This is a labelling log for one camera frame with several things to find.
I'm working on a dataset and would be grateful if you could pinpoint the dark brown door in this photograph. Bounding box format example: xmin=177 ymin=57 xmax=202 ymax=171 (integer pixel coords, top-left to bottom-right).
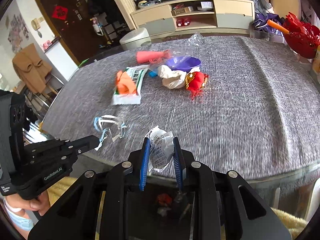
xmin=35 ymin=0 xmax=108 ymax=64

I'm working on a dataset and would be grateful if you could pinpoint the yellow fluffy cushion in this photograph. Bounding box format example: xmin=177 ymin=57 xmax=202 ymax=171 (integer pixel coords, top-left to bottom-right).
xmin=271 ymin=208 xmax=308 ymax=239

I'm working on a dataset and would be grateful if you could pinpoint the red gold ornament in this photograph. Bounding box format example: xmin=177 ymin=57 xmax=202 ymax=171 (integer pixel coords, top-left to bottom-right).
xmin=185 ymin=72 xmax=209 ymax=99

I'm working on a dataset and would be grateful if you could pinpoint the red diamond fu sign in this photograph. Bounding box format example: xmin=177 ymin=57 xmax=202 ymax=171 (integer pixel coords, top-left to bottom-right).
xmin=52 ymin=5 xmax=68 ymax=21

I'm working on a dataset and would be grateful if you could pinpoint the purple bag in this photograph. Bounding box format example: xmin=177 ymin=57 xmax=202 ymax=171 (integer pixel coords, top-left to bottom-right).
xmin=252 ymin=13 xmax=285 ymax=36

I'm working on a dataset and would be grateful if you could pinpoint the white tissue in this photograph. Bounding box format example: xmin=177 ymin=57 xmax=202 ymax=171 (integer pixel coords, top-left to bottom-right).
xmin=157 ymin=65 xmax=187 ymax=89

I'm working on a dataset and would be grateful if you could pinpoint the beige TV cabinet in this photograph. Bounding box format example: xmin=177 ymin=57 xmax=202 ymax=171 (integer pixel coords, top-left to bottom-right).
xmin=131 ymin=0 xmax=255 ymax=37

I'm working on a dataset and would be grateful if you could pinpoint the pink plastic cone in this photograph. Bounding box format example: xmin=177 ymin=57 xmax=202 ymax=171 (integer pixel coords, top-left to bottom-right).
xmin=136 ymin=50 xmax=172 ymax=64

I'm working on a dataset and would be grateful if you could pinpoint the orange tube handle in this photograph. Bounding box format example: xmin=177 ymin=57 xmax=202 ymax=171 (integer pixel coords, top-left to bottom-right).
xmin=267 ymin=20 xmax=290 ymax=35

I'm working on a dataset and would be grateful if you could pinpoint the orange wrapper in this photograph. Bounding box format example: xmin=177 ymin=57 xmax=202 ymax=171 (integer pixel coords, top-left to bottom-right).
xmin=116 ymin=71 xmax=136 ymax=95

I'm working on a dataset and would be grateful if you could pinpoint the brown coat on rack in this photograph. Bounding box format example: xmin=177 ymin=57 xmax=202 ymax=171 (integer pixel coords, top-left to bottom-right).
xmin=12 ymin=43 xmax=52 ymax=94

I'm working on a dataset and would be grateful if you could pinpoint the blue white face mask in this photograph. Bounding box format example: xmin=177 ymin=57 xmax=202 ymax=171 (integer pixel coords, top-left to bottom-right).
xmin=94 ymin=115 xmax=127 ymax=151

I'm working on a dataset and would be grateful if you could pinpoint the purple plastic bowl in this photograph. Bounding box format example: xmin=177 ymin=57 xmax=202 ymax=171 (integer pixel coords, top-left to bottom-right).
xmin=164 ymin=56 xmax=201 ymax=72

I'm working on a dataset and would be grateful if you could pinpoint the green white snack packet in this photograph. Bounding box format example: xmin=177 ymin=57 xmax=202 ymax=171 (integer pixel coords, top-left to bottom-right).
xmin=112 ymin=65 xmax=148 ymax=105

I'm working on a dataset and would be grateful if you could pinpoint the grey woven table mat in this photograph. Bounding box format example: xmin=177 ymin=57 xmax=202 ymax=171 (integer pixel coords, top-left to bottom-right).
xmin=42 ymin=36 xmax=319 ymax=179

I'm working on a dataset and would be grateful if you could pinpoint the person's left hand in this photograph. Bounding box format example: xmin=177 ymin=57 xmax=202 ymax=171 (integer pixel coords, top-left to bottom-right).
xmin=4 ymin=191 xmax=50 ymax=218

